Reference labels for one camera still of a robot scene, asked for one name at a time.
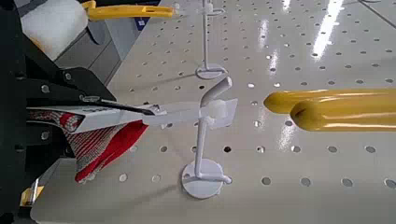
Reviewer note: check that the red gloves with card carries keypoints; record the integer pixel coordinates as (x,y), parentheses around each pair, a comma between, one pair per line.
(109,143)

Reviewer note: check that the cream perforated pegboard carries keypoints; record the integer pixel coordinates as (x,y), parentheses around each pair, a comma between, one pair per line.
(311,186)

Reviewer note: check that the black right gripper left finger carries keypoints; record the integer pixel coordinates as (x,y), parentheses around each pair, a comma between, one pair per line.
(43,146)

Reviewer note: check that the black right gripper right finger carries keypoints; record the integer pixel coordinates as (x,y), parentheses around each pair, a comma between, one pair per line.
(62,87)

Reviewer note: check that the white pegboard hook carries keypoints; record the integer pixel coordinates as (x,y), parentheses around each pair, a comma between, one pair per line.
(211,72)
(202,183)

